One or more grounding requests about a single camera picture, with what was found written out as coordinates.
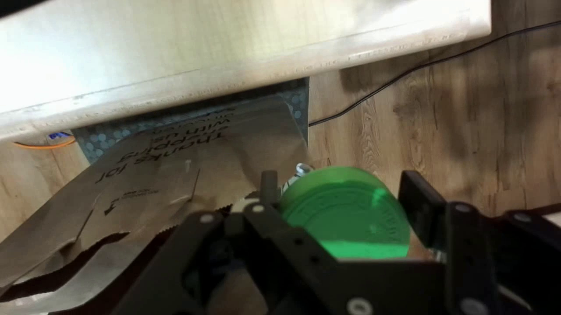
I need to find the thin black floor cable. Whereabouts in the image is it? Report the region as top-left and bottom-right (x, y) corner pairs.
(307, 20), (561, 128)

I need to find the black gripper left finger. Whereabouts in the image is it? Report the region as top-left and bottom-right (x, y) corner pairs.
(112, 168), (330, 315)

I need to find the brown paper bag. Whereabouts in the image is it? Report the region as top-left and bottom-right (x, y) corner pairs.
(0, 95), (312, 315)

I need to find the green round plastic lid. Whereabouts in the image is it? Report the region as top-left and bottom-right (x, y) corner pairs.
(277, 165), (414, 263)

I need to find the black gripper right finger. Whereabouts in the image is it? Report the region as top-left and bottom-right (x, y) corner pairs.
(398, 168), (561, 315)

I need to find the dark patterned rug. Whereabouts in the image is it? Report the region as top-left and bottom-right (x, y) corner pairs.
(72, 77), (312, 165)

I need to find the orange rimmed item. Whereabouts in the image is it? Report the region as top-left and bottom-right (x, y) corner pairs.
(12, 130), (79, 154)

